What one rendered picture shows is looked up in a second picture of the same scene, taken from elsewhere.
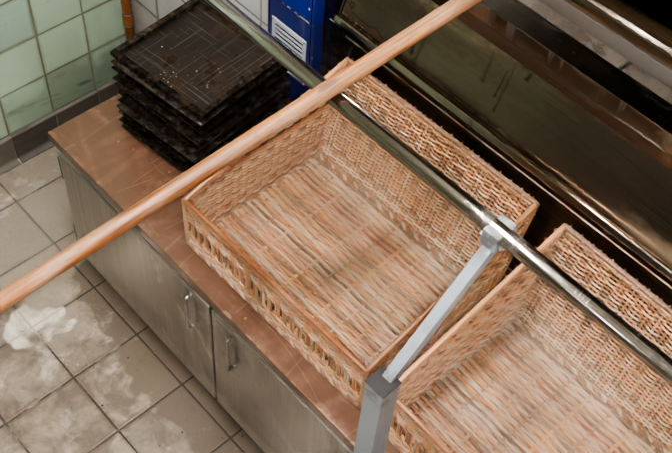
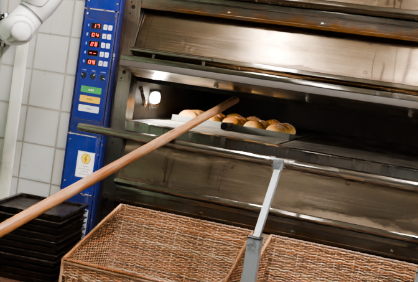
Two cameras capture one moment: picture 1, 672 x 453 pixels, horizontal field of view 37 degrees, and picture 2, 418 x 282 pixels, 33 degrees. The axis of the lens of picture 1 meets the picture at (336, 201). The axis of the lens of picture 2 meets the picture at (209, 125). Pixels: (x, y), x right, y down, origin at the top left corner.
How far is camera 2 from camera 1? 1.67 m
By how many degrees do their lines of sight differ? 52
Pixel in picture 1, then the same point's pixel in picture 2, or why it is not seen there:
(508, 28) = (221, 140)
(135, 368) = not seen: outside the picture
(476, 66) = (203, 172)
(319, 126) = (108, 248)
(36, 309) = not seen: outside the picture
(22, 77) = not seen: outside the picture
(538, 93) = (240, 172)
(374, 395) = (254, 244)
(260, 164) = (89, 257)
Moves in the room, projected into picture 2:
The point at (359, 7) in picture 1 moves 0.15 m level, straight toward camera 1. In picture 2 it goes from (127, 171) to (140, 178)
